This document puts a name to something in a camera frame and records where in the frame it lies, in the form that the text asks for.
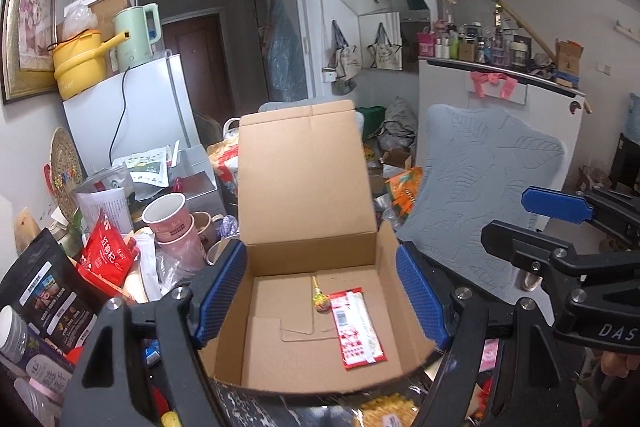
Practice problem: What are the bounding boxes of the canvas tote bag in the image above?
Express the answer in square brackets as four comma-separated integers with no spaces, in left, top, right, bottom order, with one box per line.
[332,21,362,80]

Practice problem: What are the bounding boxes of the red white snack packet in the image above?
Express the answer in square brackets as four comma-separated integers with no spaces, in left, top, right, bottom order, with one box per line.
[327,288,389,371]

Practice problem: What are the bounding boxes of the cardboard box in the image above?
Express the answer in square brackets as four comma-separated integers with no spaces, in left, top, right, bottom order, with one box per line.
[200,99,438,395]

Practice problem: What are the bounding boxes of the black kettle cable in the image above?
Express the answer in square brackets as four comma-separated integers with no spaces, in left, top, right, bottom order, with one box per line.
[109,67,133,168]

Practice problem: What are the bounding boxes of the grey bag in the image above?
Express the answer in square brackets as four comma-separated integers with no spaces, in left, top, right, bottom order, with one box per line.
[377,97,418,150]

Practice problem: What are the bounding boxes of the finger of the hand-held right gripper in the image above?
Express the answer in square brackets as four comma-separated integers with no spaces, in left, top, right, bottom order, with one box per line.
[480,219,608,295]
[521,186,640,253]

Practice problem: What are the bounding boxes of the person's right hand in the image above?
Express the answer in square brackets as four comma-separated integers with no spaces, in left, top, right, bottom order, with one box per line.
[597,348,640,380]

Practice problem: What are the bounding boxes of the gold framed picture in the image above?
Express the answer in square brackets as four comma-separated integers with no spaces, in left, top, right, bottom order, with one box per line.
[0,0,58,105]

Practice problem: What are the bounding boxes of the red yellow snack bag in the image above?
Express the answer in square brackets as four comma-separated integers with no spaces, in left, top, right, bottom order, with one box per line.
[207,142,241,208]

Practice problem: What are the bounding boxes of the white lidded jar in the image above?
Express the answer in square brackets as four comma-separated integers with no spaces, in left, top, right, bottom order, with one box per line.
[0,304,28,363]

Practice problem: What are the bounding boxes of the orange snack bag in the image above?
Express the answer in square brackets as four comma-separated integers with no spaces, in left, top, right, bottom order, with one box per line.
[385,167,423,220]

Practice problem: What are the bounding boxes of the grey storage box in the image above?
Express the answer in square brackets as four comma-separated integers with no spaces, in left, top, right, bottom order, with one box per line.
[172,144,221,218]

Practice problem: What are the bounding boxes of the white plastic bag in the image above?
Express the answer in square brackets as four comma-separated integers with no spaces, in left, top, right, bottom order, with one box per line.
[62,2,98,42]

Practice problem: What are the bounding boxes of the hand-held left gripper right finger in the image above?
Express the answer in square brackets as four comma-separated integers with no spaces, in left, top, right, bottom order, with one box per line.
[394,241,588,427]

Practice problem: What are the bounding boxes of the blue plastic garment cover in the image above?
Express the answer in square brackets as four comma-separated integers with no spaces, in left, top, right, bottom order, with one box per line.
[265,0,307,95]

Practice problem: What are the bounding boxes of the white counter cabinet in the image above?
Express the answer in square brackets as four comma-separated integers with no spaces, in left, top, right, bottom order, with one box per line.
[417,55,586,208]

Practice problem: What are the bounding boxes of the round woven mat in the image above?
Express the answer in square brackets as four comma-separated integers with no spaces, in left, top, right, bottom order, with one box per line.
[50,127,83,218]

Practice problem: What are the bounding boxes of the yellow cracker packet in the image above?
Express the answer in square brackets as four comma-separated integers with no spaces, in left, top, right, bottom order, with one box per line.
[360,394,418,427]

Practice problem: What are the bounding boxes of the green bag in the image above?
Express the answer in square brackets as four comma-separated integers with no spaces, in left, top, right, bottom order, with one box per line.
[356,106,387,140]

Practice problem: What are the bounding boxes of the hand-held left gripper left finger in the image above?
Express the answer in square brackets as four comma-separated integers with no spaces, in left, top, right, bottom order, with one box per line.
[59,238,249,427]

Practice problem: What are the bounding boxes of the row of cosmetic bottles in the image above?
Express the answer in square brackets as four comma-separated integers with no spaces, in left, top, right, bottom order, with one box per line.
[417,19,556,75]

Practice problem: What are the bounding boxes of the white paper bag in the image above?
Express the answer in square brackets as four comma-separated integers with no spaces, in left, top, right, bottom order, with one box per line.
[75,187,133,238]

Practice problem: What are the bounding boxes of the lollipop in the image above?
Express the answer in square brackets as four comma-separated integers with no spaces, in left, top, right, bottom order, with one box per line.
[311,274,329,313]

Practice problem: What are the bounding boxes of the white fridge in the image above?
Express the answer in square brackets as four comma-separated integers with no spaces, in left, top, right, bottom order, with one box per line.
[62,53,201,178]

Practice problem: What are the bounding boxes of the yellow pot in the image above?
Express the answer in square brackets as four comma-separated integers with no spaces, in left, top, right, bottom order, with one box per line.
[48,28,132,100]

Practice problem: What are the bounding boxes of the small open carton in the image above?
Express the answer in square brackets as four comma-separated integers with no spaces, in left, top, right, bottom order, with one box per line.
[554,39,584,80]

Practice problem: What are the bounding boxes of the brown door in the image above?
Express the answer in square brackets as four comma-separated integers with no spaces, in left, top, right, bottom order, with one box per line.
[162,14,236,125]

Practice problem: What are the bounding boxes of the tall brown carton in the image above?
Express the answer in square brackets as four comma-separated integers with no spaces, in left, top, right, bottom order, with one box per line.
[90,0,132,40]

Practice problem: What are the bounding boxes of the green white package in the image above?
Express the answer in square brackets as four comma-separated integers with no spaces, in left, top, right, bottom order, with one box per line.
[112,147,173,202]

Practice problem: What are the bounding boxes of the green electric kettle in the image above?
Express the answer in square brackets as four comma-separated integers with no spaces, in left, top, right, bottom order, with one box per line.
[112,3,163,72]

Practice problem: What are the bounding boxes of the beige mug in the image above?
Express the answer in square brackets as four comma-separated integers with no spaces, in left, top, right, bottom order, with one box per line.
[192,211,226,253]

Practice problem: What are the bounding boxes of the pink bow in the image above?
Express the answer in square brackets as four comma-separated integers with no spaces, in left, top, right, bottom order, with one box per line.
[470,71,518,100]

